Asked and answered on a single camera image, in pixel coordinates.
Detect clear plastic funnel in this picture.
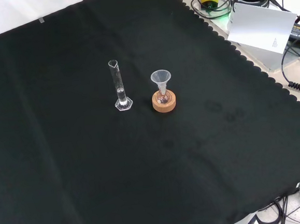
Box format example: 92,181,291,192
150,69,174,96

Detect clear graduated cylinder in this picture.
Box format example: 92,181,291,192
107,58,134,112

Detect black cable bundle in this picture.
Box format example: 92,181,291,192
190,0,237,21

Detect black cloth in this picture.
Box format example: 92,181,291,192
0,0,300,224

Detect cork ring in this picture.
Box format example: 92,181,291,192
151,89,178,114

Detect grey base plate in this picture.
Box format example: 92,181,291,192
231,34,300,76

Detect coiled black cable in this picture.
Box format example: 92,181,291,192
279,40,300,96

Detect pale board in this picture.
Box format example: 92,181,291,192
224,0,300,58

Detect black floor cables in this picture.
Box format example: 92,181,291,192
246,188,300,224

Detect black power adapter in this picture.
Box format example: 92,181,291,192
287,23,300,45

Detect small round-bottom glass flask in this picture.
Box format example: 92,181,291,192
156,87,171,106

